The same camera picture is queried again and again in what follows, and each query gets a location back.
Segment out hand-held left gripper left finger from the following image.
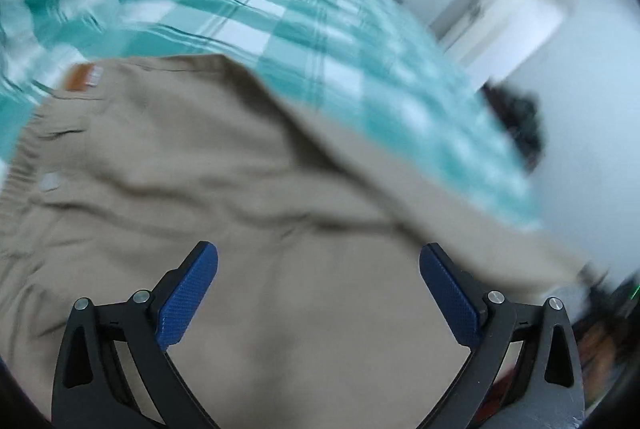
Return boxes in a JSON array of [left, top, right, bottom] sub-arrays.
[[51, 240, 221, 429]]

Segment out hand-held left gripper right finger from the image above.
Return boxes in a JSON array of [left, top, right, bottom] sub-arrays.
[[415, 242, 586, 429]]

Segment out khaki pants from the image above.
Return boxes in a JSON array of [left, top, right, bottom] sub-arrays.
[[0, 53, 601, 429]]

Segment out dark patterned cloth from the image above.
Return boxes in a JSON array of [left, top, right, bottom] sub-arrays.
[[480, 82, 546, 170]]

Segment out white door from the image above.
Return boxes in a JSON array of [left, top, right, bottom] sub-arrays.
[[432, 0, 576, 85]]

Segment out teal checked bed sheet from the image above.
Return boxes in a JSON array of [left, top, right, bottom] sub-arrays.
[[0, 0, 543, 230]]

